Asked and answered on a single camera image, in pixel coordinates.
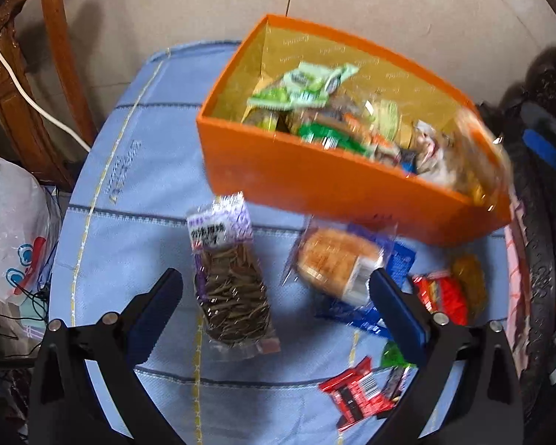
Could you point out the red snack packet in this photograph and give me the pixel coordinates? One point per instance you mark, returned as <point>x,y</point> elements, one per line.
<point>441,292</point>

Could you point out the orange storage box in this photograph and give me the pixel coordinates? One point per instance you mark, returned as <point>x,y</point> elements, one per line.
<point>279,170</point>

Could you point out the pink cloth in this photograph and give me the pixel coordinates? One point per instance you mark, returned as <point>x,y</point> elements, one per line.
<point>517,325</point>

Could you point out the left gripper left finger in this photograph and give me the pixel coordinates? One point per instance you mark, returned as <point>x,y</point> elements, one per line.
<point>64,406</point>

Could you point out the yellow snack bag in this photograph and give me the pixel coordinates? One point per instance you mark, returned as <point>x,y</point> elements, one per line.
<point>467,269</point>

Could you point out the white plastic shopping bag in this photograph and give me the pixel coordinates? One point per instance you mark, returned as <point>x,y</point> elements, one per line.
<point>30,223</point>

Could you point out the light blue tablecloth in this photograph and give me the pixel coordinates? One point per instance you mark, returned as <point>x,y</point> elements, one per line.
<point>126,225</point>

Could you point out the green white snack packet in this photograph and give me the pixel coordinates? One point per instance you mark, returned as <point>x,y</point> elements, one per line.
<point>307,86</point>

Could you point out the blue snack packet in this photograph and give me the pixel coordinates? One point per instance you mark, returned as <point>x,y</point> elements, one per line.
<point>392,313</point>

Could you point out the sunflower seed packet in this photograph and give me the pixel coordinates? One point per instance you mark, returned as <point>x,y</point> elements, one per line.
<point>228,281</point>

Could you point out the wooden chair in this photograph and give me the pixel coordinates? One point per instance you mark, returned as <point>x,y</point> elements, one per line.
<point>37,61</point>

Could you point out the bread roll in clear wrapper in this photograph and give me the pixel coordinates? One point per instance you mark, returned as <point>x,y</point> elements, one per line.
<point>338,259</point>

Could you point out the dark carved wooden furniture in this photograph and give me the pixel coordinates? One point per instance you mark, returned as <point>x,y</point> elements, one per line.
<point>535,185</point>

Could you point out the orange toast snack bag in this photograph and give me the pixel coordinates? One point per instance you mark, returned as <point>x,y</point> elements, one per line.
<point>486,172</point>

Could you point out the red black candy bar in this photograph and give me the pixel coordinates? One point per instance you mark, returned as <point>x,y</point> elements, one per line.
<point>356,394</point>

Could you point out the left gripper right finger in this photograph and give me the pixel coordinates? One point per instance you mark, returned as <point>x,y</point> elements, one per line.
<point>465,391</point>

